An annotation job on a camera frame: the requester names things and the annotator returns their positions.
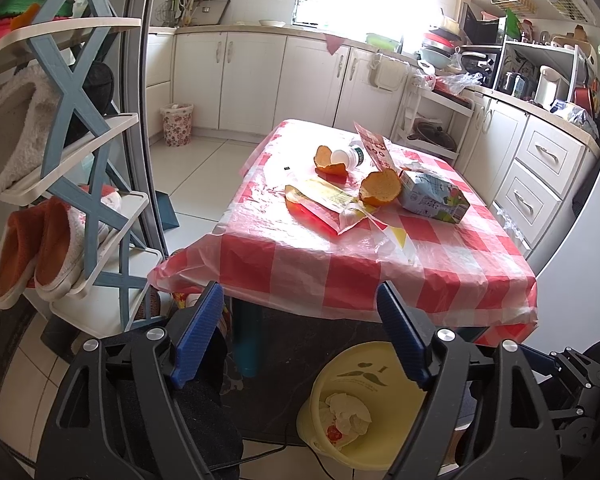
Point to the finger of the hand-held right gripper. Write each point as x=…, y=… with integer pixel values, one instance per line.
x=575, y=365

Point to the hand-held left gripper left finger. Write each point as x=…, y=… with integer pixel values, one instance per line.
x=200, y=330

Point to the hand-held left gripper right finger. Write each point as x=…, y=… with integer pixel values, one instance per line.
x=400, y=335

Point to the clear plastic bag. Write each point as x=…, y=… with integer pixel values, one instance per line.
x=395, y=245

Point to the yellow plastic bucket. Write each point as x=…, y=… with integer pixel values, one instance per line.
x=360, y=442

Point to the juice carton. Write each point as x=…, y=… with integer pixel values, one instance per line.
x=430, y=197

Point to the large orange peel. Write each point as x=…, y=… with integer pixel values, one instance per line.
x=380, y=187

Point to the yellow snack wrapper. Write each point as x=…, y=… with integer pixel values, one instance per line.
x=320, y=200

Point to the red white snack packet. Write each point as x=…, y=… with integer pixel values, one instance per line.
x=377, y=150

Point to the white plastic bottle green label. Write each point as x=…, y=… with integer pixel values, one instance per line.
x=347, y=156

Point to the small orange peel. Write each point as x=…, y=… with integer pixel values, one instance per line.
x=324, y=160

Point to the teal table leg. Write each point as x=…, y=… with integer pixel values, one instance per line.
x=246, y=340

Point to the crumpled tissue wad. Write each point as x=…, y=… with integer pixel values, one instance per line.
x=347, y=410

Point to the red checked plastic tablecloth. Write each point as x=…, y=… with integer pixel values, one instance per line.
x=300, y=265

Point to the orange slipper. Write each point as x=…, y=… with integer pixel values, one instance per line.
x=62, y=250
x=12, y=255

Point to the white drawer cabinet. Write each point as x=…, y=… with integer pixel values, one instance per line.
x=535, y=170

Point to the dark pan lid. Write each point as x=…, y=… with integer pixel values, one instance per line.
x=435, y=136

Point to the floral waste bin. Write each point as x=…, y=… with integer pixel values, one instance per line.
x=176, y=125

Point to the white storage rack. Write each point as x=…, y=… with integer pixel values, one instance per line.
x=462, y=110

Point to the white lower kitchen cabinets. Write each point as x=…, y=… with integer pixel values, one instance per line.
x=260, y=80

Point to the black slipper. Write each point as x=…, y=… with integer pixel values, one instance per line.
x=92, y=95

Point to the crumpled plastic bag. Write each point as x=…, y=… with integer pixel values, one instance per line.
x=457, y=82

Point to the white stove side cabinets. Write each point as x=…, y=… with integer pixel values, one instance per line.
x=160, y=57

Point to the white fluffy slipper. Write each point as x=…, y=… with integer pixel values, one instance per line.
x=10, y=130

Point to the white kettle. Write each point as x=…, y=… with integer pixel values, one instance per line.
x=548, y=87

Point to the blue white shoe rack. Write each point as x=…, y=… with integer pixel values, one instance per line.
x=65, y=85

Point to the stack of basins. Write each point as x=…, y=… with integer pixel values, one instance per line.
x=440, y=50

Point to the green basin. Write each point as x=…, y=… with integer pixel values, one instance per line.
x=382, y=42

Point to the white countertop shelf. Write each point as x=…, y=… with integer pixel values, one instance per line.
x=572, y=60

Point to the white bowl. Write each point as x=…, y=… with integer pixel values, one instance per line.
x=271, y=23

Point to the black microwave oven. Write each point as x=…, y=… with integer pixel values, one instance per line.
x=480, y=25

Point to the metal sliding door frame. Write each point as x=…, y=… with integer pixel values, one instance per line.
x=142, y=110

